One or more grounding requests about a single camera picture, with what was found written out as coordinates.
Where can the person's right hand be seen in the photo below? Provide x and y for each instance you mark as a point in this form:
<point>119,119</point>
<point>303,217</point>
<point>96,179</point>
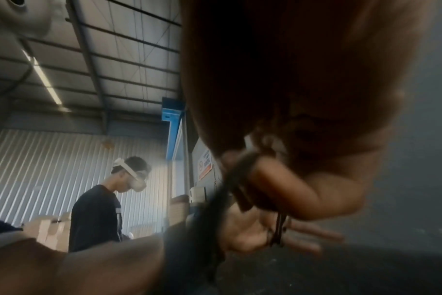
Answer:
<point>279,72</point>

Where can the white wall device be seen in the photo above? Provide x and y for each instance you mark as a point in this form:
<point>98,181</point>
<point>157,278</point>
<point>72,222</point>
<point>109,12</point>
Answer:
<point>198,194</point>

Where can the person's left forearm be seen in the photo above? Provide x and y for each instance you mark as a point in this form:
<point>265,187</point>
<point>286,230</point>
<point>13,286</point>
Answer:
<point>97,268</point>

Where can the fluorescent ceiling light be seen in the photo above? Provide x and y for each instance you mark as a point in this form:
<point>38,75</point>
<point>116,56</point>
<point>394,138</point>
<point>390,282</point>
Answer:
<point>46,83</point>

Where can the white head-mounted device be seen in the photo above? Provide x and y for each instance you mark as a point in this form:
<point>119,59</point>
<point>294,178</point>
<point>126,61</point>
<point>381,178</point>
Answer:
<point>20,14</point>

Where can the blue metal frame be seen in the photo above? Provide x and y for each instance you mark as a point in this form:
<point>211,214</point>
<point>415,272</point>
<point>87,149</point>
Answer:
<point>172,129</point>

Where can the cardboard box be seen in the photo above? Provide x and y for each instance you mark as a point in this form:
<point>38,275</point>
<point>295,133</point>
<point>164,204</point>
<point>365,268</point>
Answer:
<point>179,210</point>

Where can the white headset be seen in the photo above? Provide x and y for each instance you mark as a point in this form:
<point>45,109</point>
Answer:
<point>133,177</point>

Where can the stack of cardboard boxes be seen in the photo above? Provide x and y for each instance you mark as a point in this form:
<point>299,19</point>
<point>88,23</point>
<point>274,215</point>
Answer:
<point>49,233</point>

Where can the person's left hand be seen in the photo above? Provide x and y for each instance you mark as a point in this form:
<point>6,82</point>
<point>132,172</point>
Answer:
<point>250,230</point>

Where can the wall sign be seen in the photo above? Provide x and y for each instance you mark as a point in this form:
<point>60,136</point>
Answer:
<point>205,165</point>

